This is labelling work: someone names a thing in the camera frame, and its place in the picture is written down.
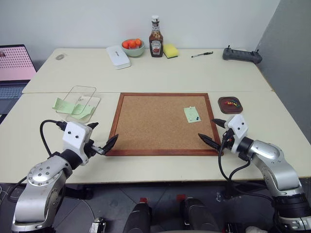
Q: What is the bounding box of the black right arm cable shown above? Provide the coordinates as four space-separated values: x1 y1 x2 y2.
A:
217 145 251 182

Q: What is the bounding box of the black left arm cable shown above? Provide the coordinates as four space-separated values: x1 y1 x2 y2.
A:
39 119 67 156

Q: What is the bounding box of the dark rounded shape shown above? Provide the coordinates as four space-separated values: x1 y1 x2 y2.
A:
181 197 221 233
122 202 153 233

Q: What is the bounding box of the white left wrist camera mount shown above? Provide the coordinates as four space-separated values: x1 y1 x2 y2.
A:
62 121 94 166

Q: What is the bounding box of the brown tray with colourful pushpins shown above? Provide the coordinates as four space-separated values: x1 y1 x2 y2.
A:
217 96 244 115

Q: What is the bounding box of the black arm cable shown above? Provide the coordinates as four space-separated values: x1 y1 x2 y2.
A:
217 145 251 182
39 119 67 156

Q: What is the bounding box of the yellow sponge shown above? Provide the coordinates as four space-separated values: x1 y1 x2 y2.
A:
162 43 180 59

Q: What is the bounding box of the grey remote controller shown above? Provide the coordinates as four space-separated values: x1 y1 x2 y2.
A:
222 44 263 65

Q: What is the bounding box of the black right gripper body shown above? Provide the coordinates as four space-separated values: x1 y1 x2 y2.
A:
219 128 235 152

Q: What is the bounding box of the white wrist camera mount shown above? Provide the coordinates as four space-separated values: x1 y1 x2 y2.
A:
62 121 94 166
224 114 249 154

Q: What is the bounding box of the ketchup bottle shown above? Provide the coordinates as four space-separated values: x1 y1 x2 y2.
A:
148 15 164 58

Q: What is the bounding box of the white oblong case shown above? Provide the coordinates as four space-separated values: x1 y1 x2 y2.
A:
105 45 132 70

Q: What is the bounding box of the pale green bowl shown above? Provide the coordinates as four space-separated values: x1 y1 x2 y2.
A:
121 39 146 58

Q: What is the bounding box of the black pen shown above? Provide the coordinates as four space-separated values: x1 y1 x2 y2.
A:
190 50 214 59

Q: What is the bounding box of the wood framed cork board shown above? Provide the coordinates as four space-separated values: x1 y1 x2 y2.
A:
105 92 223 157

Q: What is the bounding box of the laptop with pink screen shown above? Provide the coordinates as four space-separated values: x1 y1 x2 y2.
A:
0 44 38 115

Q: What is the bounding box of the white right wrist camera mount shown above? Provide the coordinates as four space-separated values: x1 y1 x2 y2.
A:
224 114 249 154

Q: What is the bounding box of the clear plastic container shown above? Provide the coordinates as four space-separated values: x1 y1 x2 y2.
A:
55 85 101 123

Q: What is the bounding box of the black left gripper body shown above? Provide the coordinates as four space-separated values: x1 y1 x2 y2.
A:
85 139 106 158

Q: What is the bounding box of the green paper note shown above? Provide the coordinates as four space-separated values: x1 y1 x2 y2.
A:
71 104 96 120
183 106 203 124
52 97 75 115

